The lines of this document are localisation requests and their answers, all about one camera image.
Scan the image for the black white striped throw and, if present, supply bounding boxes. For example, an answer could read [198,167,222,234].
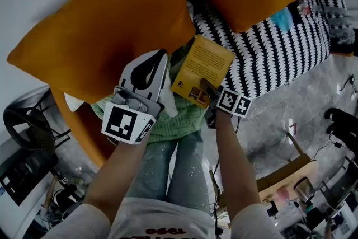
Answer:
[186,0,349,100]

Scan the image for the grey knitted scarf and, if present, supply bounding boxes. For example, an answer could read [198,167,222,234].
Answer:
[310,4,356,54]

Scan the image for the person's blue jeans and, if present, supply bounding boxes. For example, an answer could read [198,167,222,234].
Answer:
[124,130,211,215]

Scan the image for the green knitted blanket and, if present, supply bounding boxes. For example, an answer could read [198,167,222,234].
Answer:
[91,47,208,145]

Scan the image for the black round chair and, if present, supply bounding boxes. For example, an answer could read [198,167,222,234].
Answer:
[2,88,72,156]

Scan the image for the blue fluffy toy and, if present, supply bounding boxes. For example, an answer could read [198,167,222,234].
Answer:
[270,7,293,32]

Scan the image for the round wooden table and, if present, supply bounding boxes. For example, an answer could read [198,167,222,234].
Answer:
[256,131,319,205]

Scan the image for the person's white printed shirt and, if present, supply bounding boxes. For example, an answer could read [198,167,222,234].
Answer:
[41,197,282,239]

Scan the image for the person's right forearm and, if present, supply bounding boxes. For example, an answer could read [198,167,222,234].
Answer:
[214,112,260,218]

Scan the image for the small pink toy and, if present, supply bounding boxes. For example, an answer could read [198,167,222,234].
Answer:
[298,0,312,15]

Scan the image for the white fluffy cloth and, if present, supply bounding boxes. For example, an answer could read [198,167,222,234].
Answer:
[161,72,180,117]

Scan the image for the white crumpled cloth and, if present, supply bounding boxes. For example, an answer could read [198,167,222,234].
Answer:
[63,92,84,113]

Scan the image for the person's left forearm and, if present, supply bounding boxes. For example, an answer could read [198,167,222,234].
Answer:
[83,139,148,223]

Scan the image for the small pink item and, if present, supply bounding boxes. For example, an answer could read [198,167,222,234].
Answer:
[275,186,290,202]

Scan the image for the steel kettle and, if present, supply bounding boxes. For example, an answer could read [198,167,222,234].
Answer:
[293,176,315,204]

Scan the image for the yellow book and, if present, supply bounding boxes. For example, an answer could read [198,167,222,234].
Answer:
[169,34,236,110]

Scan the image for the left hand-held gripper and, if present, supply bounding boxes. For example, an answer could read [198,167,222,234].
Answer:
[101,49,169,146]

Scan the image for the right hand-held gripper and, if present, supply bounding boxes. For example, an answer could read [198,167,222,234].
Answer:
[200,78,253,129]

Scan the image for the black case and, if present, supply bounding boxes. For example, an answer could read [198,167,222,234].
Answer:
[0,147,59,207]

